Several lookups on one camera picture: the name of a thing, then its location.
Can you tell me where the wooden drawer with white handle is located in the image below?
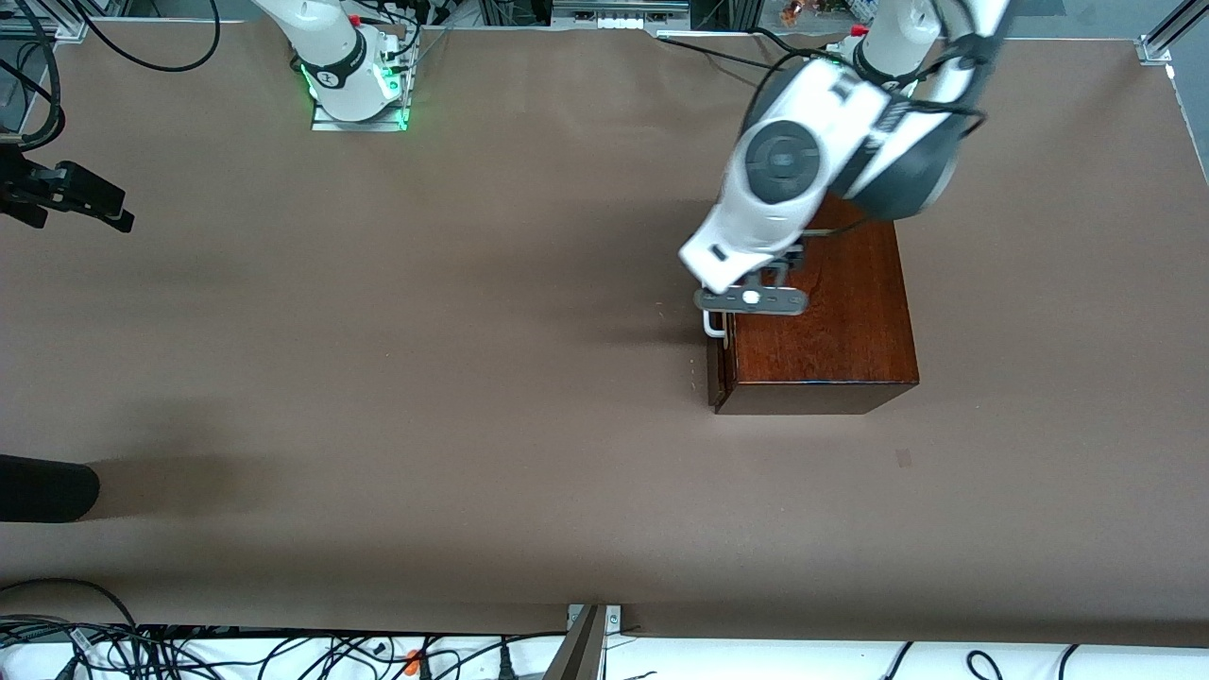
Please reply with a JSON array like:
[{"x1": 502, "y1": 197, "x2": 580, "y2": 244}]
[{"x1": 702, "y1": 308, "x2": 730, "y2": 409}]

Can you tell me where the black padded cylinder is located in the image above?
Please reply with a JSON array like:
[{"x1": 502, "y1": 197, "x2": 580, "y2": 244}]
[{"x1": 0, "y1": 453, "x2": 101, "y2": 524}]

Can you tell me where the brown paper table cover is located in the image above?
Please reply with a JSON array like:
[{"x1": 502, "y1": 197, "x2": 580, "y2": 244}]
[{"x1": 0, "y1": 19, "x2": 1209, "y2": 649}]

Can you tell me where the white power strip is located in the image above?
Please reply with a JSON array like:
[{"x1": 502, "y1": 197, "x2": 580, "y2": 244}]
[{"x1": 552, "y1": 0, "x2": 692, "y2": 31}]

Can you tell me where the grey aluminium profile beam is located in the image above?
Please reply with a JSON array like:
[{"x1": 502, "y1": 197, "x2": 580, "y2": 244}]
[{"x1": 543, "y1": 604, "x2": 608, "y2": 680}]

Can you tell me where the dark brown wooden cabinet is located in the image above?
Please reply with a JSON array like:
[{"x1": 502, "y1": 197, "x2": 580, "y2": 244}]
[{"x1": 710, "y1": 194, "x2": 921, "y2": 417}]

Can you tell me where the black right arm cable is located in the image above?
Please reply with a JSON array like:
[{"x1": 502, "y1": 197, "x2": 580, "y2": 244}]
[{"x1": 0, "y1": 0, "x2": 224, "y2": 157}]

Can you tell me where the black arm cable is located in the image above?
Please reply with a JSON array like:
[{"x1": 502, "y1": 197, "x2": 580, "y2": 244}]
[
  {"x1": 803, "y1": 33, "x2": 990, "y2": 237},
  {"x1": 0, "y1": 0, "x2": 224, "y2": 157}
]

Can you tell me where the aluminium frame rail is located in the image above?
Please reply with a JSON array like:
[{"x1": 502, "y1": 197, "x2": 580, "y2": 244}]
[{"x1": 0, "y1": 17, "x2": 88, "y2": 44}]

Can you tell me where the black looped cable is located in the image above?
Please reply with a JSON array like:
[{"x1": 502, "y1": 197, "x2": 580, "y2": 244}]
[{"x1": 0, "y1": 577, "x2": 145, "y2": 655}]

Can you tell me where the grey cable bundle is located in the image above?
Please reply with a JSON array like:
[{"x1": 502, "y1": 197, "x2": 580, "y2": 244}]
[{"x1": 0, "y1": 614, "x2": 95, "y2": 655}]

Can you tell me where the long black base cable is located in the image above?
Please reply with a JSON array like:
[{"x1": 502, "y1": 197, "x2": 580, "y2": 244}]
[{"x1": 656, "y1": 34, "x2": 790, "y2": 71}]

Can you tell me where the silver corner bracket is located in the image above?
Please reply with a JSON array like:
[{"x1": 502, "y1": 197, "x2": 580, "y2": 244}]
[{"x1": 567, "y1": 604, "x2": 624, "y2": 634}]

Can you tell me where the short black base cable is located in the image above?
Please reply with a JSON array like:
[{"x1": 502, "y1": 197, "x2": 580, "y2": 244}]
[{"x1": 751, "y1": 26, "x2": 809, "y2": 56}]

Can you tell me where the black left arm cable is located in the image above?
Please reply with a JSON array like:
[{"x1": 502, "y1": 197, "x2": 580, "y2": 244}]
[{"x1": 803, "y1": 33, "x2": 990, "y2": 237}]

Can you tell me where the aluminium frame corner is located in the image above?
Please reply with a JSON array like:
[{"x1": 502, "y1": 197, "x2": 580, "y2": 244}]
[{"x1": 1138, "y1": 0, "x2": 1209, "y2": 65}]

